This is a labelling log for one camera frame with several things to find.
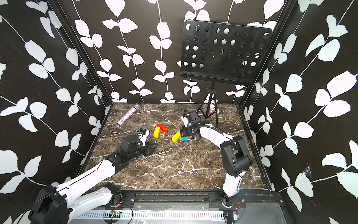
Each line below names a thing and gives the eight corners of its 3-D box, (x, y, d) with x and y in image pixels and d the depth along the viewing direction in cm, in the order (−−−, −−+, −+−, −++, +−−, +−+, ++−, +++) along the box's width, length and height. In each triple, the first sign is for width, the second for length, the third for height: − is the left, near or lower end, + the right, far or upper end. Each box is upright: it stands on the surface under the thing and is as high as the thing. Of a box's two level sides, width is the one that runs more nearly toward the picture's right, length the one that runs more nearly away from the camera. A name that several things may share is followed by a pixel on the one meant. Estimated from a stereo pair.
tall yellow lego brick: (153, 137, 101) (153, 135, 99) (156, 128, 107) (155, 126, 104) (158, 137, 101) (158, 135, 99) (160, 128, 107) (160, 126, 104)
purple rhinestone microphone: (117, 124, 108) (116, 122, 105) (137, 105, 121) (136, 103, 119) (121, 126, 107) (119, 123, 104) (140, 107, 120) (139, 104, 118)
